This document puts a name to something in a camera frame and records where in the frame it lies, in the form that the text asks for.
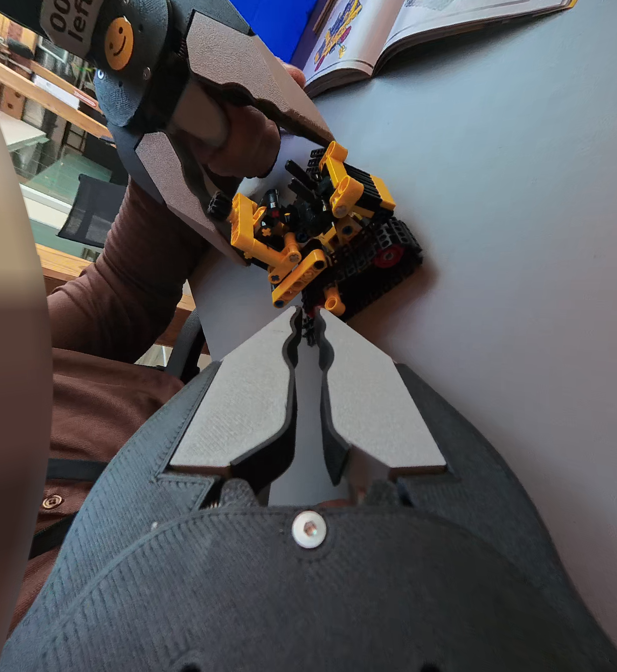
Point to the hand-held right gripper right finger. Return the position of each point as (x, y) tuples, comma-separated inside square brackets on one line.
[(382, 414)]

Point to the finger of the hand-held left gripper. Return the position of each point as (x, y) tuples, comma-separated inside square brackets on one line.
[(177, 183), (245, 63)]

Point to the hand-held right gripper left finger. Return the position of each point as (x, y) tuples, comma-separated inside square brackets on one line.
[(235, 414)]

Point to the yellow lego bulldozer model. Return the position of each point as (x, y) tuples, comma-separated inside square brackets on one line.
[(250, 225)]

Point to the lego instruction booklet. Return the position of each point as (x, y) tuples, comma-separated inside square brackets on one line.
[(419, 21)]

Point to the person's left hand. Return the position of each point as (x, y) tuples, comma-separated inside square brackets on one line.
[(250, 141)]

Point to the blue plastic bin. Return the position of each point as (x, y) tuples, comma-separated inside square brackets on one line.
[(271, 21)]

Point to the black mesh chair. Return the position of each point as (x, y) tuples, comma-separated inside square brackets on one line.
[(90, 210)]

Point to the wooden railing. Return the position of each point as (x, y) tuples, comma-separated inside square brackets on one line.
[(35, 89)]

